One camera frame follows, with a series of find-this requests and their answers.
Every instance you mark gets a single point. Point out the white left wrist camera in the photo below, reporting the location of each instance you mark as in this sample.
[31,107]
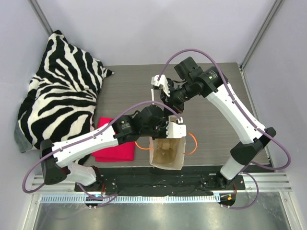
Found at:
[175,127]

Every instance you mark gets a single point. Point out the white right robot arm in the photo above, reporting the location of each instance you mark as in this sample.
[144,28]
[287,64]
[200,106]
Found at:
[213,85]

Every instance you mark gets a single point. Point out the white slotted cable duct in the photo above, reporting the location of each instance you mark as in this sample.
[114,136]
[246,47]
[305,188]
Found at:
[83,198]

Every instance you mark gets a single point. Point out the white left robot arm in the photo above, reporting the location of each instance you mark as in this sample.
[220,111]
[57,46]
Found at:
[59,158]

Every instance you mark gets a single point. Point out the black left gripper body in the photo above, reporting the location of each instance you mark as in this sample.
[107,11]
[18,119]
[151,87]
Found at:
[162,126]

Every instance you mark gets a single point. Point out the brown cardboard cup carrier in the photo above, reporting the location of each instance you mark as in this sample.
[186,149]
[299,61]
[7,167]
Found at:
[165,151]

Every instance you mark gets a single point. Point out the zebra print cushion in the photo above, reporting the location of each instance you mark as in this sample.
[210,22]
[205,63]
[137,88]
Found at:
[62,96]

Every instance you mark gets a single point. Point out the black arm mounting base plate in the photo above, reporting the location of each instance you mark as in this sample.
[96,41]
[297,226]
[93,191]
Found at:
[151,181]

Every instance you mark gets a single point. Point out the red folded cloth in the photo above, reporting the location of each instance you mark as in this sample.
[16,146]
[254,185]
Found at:
[121,153]

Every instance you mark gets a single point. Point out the brown paper takeout bag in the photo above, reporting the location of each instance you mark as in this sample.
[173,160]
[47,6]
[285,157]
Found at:
[178,163]

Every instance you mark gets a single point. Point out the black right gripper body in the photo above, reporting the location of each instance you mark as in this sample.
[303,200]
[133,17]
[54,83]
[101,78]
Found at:
[165,95]

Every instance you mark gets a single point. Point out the white wrapped straw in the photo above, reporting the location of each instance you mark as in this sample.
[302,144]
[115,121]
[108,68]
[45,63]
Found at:
[152,94]

